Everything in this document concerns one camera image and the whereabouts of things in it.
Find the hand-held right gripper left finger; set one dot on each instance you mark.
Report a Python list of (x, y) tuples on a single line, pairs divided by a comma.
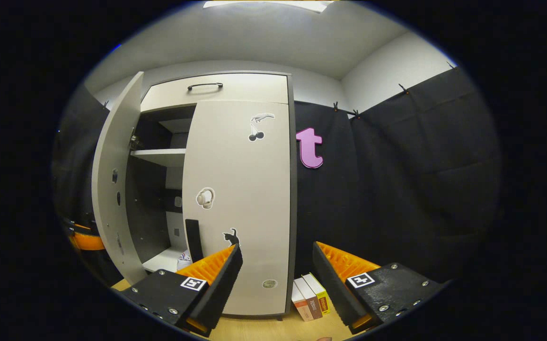
[(221, 284)]

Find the brown book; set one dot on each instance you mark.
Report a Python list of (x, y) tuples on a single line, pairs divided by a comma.
[(312, 300)]

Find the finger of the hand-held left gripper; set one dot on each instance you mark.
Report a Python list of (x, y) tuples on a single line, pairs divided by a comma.
[(86, 241)]

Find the grey white shoe cabinet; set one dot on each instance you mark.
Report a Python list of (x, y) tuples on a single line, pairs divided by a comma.
[(235, 166)]

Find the orange white book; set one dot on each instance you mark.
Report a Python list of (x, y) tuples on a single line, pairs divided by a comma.
[(301, 305)]

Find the beige cabinet drawer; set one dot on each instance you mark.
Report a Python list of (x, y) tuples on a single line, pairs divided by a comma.
[(254, 90)]

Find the cabinet door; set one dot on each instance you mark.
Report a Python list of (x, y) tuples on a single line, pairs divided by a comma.
[(112, 166), (250, 189)]

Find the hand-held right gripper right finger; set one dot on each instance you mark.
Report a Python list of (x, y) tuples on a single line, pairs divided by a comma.
[(335, 284)]

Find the white shoe yellow sole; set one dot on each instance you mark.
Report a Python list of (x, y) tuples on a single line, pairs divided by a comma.
[(184, 261)]

